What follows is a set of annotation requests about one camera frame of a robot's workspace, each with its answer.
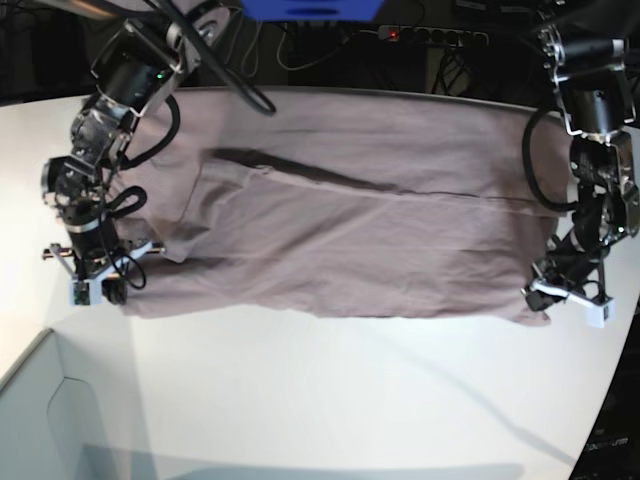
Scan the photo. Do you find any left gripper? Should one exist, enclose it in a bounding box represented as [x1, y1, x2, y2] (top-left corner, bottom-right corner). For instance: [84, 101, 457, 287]
[522, 243, 611, 312]

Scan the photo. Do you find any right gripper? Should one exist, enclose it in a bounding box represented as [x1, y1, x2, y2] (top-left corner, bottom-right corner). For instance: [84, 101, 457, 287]
[41, 227, 165, 305]

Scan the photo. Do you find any pink t-shirt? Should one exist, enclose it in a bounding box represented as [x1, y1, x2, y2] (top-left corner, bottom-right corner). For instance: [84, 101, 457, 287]
[114, 89, 559, 326]

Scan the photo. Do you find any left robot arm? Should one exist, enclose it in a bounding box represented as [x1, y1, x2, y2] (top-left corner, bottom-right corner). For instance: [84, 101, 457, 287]
[521, 1, 639, 327]

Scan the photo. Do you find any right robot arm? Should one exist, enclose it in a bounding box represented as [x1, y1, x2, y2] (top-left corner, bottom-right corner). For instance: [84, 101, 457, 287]
[41, 1, 276, 306]

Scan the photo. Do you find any grey cardboard box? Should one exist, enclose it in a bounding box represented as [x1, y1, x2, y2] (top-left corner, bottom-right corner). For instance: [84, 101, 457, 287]
[1, 329, 160, 479]

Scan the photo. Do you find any black power strip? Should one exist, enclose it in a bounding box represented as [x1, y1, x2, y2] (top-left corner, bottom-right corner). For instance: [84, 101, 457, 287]
[375, 25, 490, 48]

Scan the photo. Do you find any blue plastic bin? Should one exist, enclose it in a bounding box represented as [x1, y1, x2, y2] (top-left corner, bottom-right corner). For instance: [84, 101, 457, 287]
[241, 0, 383, 22]

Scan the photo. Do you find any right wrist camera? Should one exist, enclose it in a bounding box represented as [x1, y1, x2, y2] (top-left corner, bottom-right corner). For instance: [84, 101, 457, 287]
[69, 279, 103, 307]

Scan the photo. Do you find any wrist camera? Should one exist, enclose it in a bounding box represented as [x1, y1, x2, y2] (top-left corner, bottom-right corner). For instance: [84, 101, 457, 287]
[69, 279, 103, 307]
[585, 298, 616, 329]

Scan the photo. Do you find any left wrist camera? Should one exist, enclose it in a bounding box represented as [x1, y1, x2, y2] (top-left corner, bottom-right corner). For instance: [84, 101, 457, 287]
[585, 298, 616, 329]

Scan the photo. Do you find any grey looped cable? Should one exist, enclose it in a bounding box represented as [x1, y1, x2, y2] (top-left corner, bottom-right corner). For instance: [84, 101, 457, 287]
[207, 9, 264, 77]

